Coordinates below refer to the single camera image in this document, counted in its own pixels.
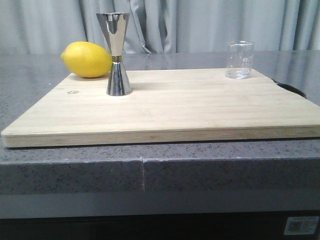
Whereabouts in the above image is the yellow lemon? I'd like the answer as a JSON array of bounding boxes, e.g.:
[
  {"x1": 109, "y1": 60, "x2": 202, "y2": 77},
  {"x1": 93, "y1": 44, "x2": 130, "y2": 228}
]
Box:
[{"x1": 61, "y1": 41, "x2": 113, "y2": 78}]

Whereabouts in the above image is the white QR code label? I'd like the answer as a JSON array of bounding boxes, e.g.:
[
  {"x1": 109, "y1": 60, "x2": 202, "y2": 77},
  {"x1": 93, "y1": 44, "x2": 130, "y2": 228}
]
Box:
[{"x1": 284, "y1": 216, "x2": 320, "y2": 236}]

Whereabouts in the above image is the small glass beaker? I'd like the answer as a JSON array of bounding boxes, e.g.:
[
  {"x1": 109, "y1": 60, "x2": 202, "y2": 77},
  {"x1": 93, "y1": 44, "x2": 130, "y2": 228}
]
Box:
[{"x1": 225, "y1": 40, "x2": 255, "y2": 80}]

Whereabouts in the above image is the wooden cutting board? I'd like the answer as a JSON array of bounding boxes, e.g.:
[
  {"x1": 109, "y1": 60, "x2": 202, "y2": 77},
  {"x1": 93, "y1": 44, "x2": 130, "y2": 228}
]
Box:
[{"x1": 1, "y1": 68, "x2": 320, "y2": 148}]

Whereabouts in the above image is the steel double jigger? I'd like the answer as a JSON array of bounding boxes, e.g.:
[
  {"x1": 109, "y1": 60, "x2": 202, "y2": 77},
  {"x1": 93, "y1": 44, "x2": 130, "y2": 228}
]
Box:
[{"x1": 96, "y1": 12, "x2": 132, "y2": 96}]

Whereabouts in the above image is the grey curtain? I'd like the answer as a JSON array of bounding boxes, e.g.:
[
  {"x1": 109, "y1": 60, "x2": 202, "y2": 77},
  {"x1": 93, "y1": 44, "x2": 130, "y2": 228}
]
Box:
[{"x1": 0, "y1": 0, "x2": 320, "y2": 55}]

